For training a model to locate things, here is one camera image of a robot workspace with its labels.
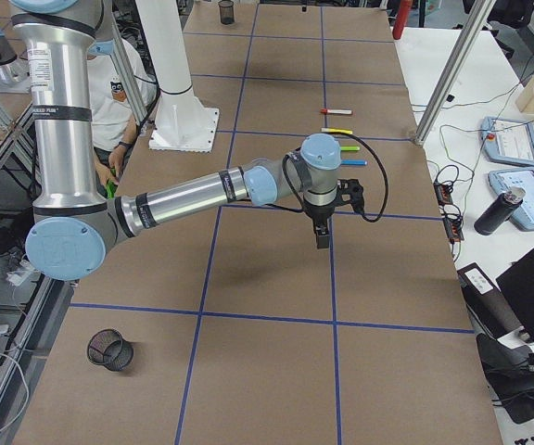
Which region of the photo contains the black mesh cup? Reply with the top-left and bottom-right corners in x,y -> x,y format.
86,328 -> 134,372
218,0 -> 235,25

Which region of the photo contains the blue marker pen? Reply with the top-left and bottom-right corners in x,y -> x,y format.
341,159 -> 368,167

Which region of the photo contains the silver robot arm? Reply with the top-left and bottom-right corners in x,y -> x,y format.
10,1 -> 341,281

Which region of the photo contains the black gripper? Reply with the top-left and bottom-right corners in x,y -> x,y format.
303,189 -> 337,249

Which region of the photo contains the far black mesh cup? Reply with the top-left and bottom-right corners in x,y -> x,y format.
218,0 -> 235,25

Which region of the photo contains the aluminium frame post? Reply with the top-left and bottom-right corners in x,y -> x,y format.
413,0 -> 496,146

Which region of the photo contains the black water bottle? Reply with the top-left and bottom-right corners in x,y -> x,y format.
474,186 -> 526,235

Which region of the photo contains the person in white shirt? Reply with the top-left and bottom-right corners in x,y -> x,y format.
86,56 -> 137,186

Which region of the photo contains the green handheld object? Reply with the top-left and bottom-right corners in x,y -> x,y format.
105,179 -> 118,198

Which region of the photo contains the teach pendant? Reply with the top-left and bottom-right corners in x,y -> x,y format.
480,116 -> 534,167
488,167 -> 534,231

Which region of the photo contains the yellow marker pen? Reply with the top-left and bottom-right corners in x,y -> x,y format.
321,127 -> 353,135

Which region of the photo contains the white power strip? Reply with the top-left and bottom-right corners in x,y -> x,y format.
6,260 -> 37,286

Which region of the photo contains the red marker pen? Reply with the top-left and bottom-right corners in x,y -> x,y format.
320,108 -> 353,116

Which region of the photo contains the orange black usb hub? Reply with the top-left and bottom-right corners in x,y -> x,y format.
433,181 -> 464,244

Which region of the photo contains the near teach pendant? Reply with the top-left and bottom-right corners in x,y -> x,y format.
488,167 -> 534,231

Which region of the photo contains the red fire extinguisher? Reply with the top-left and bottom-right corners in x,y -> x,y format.
392,0 -> 413,40

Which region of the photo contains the far teach pendant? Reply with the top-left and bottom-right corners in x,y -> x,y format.
480,116 -> 534,167

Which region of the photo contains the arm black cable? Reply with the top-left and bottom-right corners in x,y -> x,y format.
281,133 -> 390,223

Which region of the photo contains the near black mesh cup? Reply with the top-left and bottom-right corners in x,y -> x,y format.
86,328 -> 134,372

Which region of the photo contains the white camera stand column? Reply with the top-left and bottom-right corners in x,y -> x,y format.
136,0 -> 220,152

